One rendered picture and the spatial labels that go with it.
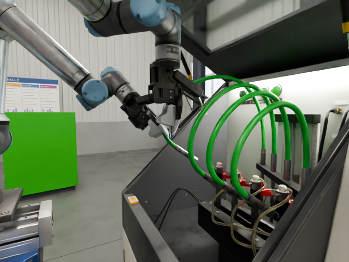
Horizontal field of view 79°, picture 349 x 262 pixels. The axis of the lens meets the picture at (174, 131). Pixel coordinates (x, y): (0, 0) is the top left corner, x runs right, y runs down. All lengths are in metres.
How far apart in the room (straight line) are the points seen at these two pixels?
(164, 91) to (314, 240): 0.46
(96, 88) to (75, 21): 6.86
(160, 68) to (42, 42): 0.33
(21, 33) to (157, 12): 0.39
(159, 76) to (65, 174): 3.40
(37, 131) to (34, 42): 3.05
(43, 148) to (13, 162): 0.41
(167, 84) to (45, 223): 0.53
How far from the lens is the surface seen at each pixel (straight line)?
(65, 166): 3.86
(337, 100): 0.79
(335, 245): 0.51
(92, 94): 0.68
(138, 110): 0.77
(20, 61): 7.14
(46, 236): 0.78
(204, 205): 0.76
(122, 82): 0.83
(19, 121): 3.71
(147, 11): 0.53
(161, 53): 0.62
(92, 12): 0.57
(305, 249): 0.47
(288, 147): 0.68
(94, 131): 7.06
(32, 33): 0.74
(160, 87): 0.59
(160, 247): 0.62
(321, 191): 0.46
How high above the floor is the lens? 1.29
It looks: 5 degrees down
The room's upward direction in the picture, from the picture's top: straight up
